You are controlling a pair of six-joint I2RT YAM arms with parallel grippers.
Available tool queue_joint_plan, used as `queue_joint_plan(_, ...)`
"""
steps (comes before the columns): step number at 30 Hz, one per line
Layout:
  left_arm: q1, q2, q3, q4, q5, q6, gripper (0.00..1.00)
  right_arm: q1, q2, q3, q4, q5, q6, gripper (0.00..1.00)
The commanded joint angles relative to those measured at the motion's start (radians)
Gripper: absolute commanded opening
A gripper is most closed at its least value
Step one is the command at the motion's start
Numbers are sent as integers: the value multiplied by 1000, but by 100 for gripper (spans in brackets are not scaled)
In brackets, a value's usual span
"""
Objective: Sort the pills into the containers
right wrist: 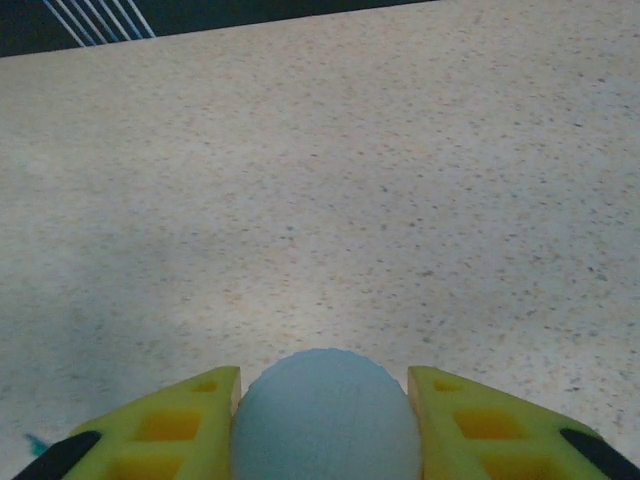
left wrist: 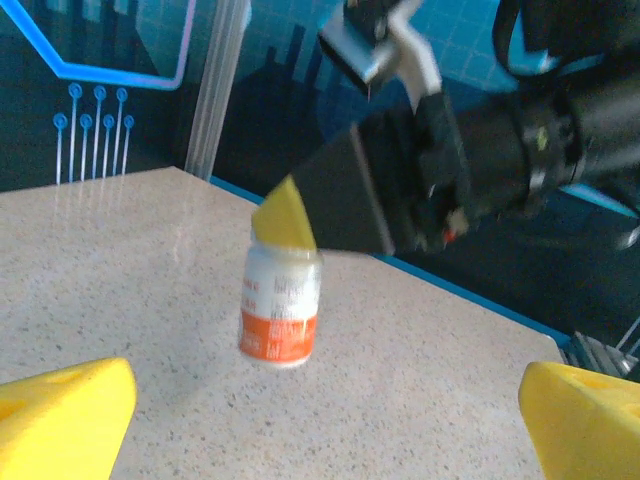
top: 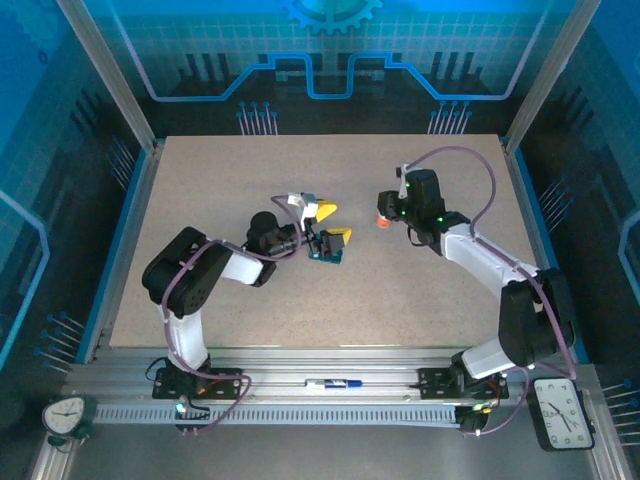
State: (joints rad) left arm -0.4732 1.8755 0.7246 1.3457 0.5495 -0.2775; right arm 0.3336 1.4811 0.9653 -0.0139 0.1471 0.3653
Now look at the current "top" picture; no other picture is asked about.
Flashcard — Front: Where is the teal weekly pill organizer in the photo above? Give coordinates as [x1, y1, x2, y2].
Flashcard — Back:
[306, 247, 345, 265]

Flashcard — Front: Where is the blue table edge trim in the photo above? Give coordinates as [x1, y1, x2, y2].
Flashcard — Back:
[73, 147, 154, 364]

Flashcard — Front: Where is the blue and white marker pen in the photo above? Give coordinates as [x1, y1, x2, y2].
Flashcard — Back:
[304, 378, 365, 391]

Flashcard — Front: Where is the black controller box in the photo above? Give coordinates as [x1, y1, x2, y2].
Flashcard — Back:
[457, 403, 494, 436]
[172, 394, 212, 435]

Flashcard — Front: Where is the rectangular black analog clock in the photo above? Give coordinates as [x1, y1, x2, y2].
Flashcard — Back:
[529, 375, 598, 454]

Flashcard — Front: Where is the round analog clock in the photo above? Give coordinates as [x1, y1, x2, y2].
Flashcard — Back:
[40, 393, 100, 450]

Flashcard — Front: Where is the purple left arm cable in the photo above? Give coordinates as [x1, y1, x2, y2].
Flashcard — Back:
[160, 194, 305, 437]

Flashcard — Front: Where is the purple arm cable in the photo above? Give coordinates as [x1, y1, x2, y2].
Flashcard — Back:
[405, 145, 579, 437]
[160, 194, 305, 437]

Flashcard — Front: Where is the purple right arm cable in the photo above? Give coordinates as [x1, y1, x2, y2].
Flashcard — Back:
[405, 145, 579, 437]

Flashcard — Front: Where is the aluminium table side rail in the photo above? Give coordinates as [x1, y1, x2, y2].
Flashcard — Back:
[502, 142, 571, 364]
[79, 142, 166, 364]

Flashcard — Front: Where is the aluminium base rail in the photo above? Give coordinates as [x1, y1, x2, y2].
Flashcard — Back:
[62, 346, 599, 404]

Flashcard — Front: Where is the aluminium frame post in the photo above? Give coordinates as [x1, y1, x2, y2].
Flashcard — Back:
[53, 0, 165, 154]
[501, 0, 604, 154]

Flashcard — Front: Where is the slotted grey cable duct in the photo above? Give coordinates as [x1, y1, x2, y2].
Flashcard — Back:
[92, 403, 464, 427]

